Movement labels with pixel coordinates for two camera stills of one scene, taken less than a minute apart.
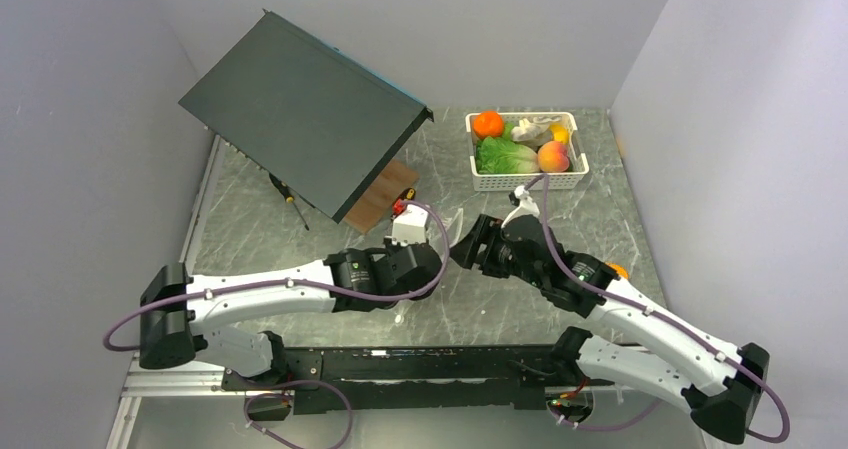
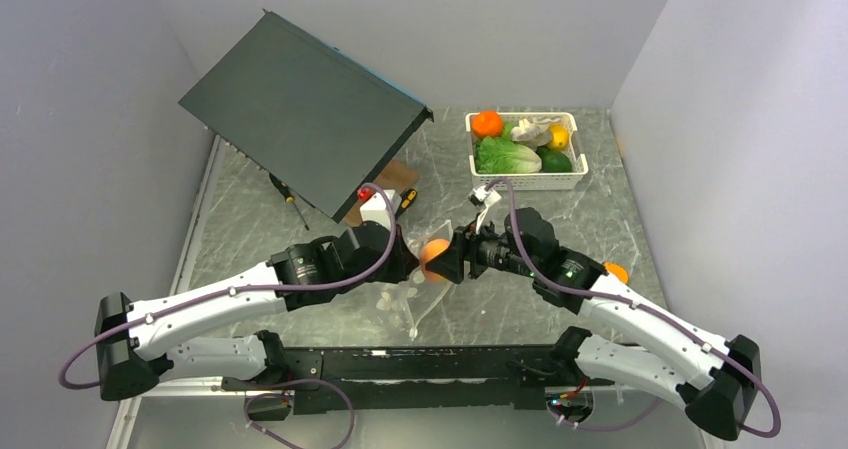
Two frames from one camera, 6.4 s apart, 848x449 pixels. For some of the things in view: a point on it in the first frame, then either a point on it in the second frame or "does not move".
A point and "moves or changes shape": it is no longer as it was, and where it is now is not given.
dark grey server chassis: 312,115 does not move
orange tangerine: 488,123 does not move
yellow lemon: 560,132 does not move
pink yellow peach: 553,157 moves or changes shape
